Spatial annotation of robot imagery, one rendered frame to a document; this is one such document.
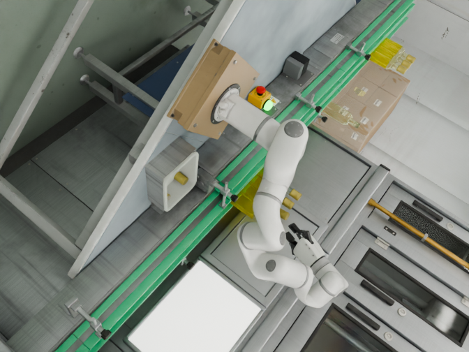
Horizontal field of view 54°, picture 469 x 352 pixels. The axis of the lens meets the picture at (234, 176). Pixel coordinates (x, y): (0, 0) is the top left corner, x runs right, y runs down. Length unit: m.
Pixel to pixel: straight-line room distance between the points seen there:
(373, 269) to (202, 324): 0.77
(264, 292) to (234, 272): 0.14
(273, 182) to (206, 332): 0.69
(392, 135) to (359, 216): 4.63
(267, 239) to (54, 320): 0.75
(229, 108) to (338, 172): 0.92
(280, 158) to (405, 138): 5.52
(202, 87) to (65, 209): 0.91
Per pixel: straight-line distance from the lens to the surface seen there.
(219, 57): 1.44
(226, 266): 1.89
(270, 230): 1.33
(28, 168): 2.22
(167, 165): 1.55
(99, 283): 1.68
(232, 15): 1.52
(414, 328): 2.07
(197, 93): 1.44
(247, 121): 1.48
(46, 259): 1.99
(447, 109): 7.52
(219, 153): 1.81
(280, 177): 1.34
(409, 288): 2.13
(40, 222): 1.84
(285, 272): 1.42
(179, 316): 1.81
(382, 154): 6.47
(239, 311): 1.83
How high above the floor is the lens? 1.41
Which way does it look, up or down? 15 degrees down
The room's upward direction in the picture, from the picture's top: 126 degrees clockwise
